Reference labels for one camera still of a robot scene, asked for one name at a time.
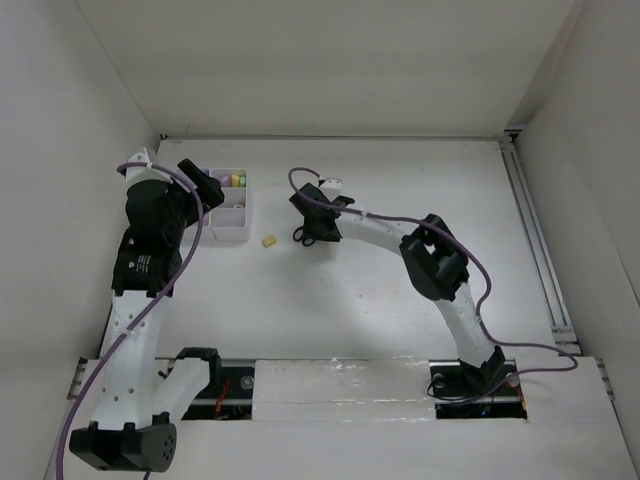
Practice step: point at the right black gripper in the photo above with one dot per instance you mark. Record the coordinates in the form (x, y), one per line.
(328, 238)

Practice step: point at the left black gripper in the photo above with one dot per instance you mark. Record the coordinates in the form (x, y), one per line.
(208, 187)

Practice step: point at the pink highlighter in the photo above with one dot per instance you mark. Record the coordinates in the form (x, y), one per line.
(223, 179)

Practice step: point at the black handled scissors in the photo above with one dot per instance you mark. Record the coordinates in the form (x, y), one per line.
(298, 236)

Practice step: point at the yellow eraser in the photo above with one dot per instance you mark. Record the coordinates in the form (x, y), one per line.
(269, 241)

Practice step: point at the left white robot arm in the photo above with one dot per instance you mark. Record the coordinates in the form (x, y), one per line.
(120, 420)

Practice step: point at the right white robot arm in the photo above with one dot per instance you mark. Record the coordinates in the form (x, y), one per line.
(436, 266)

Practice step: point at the white compartment organizer box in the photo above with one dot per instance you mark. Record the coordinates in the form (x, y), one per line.
(224, 223)

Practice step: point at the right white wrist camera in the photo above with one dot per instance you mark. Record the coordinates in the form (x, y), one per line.
(331, 188)

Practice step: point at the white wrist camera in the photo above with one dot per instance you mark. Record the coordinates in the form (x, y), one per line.
(331, 188)
(139, 168)

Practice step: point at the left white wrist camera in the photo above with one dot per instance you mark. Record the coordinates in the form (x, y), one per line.
(139, 168)

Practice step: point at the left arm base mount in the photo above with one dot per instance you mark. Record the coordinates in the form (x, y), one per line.
(231, 399)

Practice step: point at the aluminium rail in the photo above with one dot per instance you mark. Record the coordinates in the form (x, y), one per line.
(561, 325)

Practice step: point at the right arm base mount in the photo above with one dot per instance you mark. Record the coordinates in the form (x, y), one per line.
(456, 399)

